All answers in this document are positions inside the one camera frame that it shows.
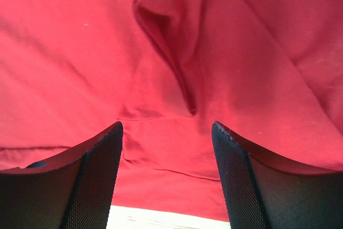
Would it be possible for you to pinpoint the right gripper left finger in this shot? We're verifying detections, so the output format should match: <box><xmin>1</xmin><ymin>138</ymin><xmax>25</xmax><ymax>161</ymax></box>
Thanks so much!
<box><xmin>1</xmin><ymin>122</ymin><xmax>123</xmax><ymax>228</ymax></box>

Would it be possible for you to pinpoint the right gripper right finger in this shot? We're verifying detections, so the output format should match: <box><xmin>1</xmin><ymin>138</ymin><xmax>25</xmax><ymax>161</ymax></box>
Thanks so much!
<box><xmin>211</xmin><ymin>122</ymin><xmax>342</xmax><ymax>228</ymax></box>

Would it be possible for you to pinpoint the red t shirt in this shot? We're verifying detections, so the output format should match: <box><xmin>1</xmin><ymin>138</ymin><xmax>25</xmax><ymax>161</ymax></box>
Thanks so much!
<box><xmin>1</xmin><ymin>0</ymin><xmax>342</xmax><ymax>221</ymax></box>

